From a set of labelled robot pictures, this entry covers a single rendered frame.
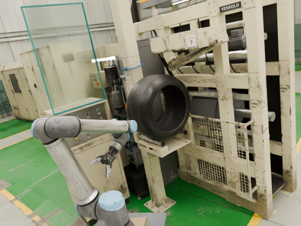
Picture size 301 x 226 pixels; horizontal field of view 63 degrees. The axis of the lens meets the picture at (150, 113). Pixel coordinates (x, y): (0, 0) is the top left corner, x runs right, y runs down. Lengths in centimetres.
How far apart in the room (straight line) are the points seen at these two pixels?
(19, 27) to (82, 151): 927
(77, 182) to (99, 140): 112
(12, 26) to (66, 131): 1015
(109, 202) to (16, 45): 1009
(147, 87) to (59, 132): 92
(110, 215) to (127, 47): 143
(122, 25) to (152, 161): 136
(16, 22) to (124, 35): 934
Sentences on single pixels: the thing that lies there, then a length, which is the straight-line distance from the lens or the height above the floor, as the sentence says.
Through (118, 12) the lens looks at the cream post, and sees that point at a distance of 232.
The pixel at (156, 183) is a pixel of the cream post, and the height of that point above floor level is 31.
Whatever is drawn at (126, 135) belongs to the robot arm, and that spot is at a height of 111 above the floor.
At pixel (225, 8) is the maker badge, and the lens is 220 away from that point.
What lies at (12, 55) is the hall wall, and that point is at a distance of 1115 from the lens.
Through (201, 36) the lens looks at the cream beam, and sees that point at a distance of 202.
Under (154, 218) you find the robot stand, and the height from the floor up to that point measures 60.
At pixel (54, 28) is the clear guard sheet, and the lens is 247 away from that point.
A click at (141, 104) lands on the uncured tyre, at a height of 129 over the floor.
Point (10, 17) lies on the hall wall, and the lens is 1142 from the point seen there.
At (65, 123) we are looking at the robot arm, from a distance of 133.
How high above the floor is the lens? 176
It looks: 16 degrees down
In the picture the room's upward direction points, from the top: 11 degrees counter-clockwise
